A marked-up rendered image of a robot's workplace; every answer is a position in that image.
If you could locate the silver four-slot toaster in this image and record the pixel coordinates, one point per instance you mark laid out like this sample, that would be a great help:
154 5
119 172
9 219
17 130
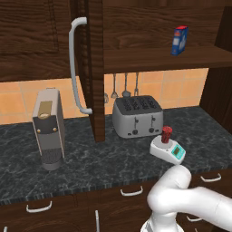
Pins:
137 119

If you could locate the dark wood drawer front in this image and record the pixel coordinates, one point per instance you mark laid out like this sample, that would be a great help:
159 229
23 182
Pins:
120 204
60 216
211 185

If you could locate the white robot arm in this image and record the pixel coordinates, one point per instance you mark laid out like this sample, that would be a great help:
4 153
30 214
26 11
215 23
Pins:
193 202

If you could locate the dark wood closed cabinet door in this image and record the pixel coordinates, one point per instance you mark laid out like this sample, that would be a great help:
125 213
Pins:
30 36

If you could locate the white digital scale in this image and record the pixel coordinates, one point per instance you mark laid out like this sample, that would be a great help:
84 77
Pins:
164 151

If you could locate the red speckled cup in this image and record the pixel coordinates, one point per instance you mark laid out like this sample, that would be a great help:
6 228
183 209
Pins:
166 135

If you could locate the dark wood cabinet with shelf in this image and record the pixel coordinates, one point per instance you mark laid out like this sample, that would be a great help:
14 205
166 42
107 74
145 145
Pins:
145 60

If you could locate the hanging metal utensil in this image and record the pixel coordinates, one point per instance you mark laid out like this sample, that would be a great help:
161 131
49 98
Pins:
114 94
136 87
126 92
106 98

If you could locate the dark wood open cabinet door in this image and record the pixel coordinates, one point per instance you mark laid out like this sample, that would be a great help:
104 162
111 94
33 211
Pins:
94 69

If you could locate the grey and black coffee machine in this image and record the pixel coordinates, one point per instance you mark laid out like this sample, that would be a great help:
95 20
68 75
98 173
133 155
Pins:
50 133

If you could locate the blue carton with red top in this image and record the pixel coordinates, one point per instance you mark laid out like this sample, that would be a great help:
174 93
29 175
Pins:
179 40

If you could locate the dark wood side panel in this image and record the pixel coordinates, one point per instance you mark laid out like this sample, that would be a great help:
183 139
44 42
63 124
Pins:
219 96

